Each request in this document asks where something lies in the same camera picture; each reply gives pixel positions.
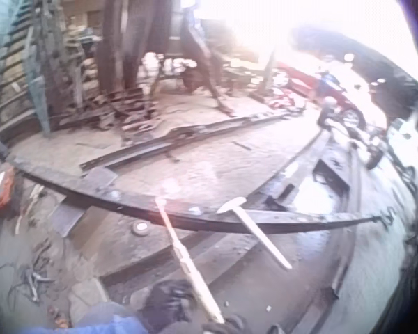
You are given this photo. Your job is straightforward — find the person's right hand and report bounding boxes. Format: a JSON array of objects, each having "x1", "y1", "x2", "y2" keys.
[{"x1": 201, "y1": 314, "x2": 247, "y2": 334}]

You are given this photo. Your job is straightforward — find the person's left hand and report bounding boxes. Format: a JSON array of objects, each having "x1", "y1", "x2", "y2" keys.
[{"x1": 143, "y1": 279, "x2": 197, "y2": 327}]

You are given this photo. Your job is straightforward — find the long white-handled tool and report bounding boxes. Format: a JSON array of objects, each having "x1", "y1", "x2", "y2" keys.
[{"x1": 155, "y1": 197, "x2": 226, "y2": 325}]

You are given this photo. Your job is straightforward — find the stepped steel beams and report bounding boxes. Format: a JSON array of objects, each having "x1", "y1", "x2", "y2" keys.
[{"x1": 99, "y1": 228, "x2": 262, "y2": 292}]

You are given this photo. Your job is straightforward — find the long curved dark leaf spring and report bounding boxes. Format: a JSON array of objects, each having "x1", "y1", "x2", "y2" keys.
[{"x1": 0, "y1": 134, "x2": 395, "y2": 234}]

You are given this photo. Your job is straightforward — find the flat grey steel plate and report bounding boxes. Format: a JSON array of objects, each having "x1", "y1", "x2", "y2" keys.
[{"x1": 47, "y1": 166, "x2": 120, "y2": 239}]

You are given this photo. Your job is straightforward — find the heap of scrap metal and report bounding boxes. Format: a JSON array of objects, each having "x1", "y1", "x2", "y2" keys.
[{"x1": 57, "y1": 85, "x2": 167, "y2": 138}]

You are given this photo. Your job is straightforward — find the orange power tool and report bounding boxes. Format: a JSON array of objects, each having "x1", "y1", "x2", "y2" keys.
[{"x1": 0, "y1": 166, "x2": 17, "y2": 214}]

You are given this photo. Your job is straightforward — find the motorbike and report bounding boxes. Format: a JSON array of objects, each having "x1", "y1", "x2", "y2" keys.
[{"x1": 316, "y1": 96, "x2": 386, "y2": 170}]

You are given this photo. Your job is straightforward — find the red car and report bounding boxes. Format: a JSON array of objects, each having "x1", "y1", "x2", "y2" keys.
[{"x1": 274, "y1": 61, "x2": 367, "y2": 130}]

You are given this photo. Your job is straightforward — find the white vehicle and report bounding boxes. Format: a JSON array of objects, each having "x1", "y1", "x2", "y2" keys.
[{"x1": 385, "y1": 106, "x2": 418, "y2": 184}]

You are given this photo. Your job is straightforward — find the rack of leaf springs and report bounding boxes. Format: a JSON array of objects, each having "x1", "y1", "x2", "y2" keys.
[{"x1": 0, "y1": 0, "x2": 104, "y2": 142}]

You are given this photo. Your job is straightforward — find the white-handled hammer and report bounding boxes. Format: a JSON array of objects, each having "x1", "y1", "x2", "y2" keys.
[{"x1": 216, "y1": 196, "x2": 294, "y2": 270}]

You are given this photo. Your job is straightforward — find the long steel chassis rail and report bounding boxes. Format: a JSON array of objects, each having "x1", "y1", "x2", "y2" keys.
[{"x1": 79, "y1": 110, "x2": 291, "y2": 172}]

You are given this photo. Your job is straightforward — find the tangle of dark cables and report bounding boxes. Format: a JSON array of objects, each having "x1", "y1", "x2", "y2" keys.
[{"x1": 0, "y1": 236, "x2": 59, "y2": 305}]

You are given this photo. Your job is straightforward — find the dark steel chassis frame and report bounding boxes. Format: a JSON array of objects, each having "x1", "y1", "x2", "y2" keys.
[{"x1": 264, "y1": 127, "x2": 365, "y2": 303}]

